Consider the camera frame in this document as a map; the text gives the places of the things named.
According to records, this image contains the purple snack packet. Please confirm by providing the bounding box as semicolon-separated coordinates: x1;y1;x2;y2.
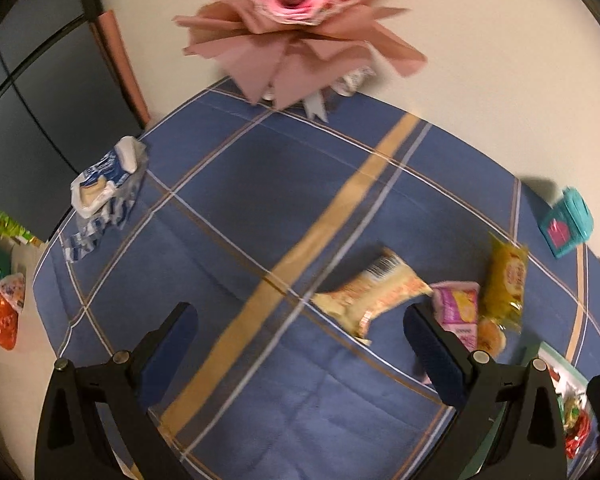
430;281;480;351

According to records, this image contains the yellow soft bread packet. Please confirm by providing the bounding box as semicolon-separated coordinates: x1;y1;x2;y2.
481;234;529;333

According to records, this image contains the beige barcode snack packet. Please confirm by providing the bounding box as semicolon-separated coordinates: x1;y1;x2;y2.
311;248;432;344

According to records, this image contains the orange plastic bag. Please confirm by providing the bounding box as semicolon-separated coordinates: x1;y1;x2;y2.
0;273;26;351

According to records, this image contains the blue white tissue pack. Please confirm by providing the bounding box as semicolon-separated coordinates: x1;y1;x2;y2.
64;136;148;263

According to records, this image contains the teal rimmed white tray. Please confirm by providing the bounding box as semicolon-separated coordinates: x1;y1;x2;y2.
459;340;600;480

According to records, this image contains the pink flower bouquet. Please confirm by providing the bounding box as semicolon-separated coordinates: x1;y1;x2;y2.
174;0;427;120

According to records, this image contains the teal toy house box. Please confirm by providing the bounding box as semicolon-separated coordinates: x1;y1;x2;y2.
539;188;594;259

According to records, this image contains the round yellow pastry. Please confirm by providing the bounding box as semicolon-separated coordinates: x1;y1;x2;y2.
476;318;506;359

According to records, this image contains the blue plaid tablecloth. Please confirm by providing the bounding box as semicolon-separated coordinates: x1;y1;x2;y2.
33;81;600;479

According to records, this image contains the red flower snack packet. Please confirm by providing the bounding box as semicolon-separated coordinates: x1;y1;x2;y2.
562;394;592;460

